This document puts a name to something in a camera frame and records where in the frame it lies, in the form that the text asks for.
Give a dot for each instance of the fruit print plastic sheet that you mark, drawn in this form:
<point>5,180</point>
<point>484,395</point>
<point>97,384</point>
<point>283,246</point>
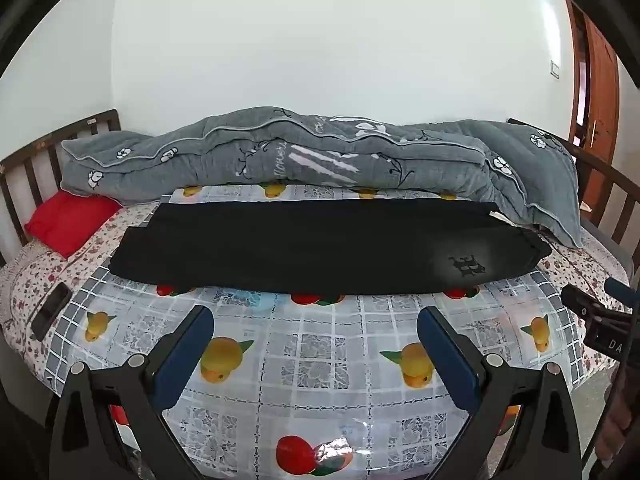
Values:
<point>325,340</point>

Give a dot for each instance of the red pillow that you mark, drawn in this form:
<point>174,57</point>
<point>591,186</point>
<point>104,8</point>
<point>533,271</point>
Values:
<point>65,220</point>

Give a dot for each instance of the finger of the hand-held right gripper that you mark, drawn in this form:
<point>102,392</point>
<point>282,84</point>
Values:
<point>622,291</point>
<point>580,300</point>

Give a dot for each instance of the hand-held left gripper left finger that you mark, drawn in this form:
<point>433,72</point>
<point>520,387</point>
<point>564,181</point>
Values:
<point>187,355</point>

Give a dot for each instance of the black phone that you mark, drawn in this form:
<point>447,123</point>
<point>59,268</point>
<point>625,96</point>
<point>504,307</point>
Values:
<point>50,310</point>

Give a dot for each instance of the red floral bed sheet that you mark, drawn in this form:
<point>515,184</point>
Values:
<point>30,280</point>

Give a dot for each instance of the wooden door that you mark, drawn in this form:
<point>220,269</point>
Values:
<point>600,85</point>

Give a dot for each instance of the wooden bed headboard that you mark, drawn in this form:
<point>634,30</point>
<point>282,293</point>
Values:
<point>607,162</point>
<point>107,120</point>

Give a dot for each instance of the white wall switch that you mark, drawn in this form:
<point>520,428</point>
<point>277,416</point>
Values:
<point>554,69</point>

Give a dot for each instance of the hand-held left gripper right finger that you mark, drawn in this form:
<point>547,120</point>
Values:
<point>445,355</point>

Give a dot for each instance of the black pants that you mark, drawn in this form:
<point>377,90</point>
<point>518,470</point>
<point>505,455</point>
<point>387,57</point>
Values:
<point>300,245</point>

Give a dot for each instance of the grey flower print quilt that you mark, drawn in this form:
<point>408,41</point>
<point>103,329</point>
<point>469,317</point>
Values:
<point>300,150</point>

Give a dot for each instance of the person's right hand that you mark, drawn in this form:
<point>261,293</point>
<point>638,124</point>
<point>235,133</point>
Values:
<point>614,430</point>

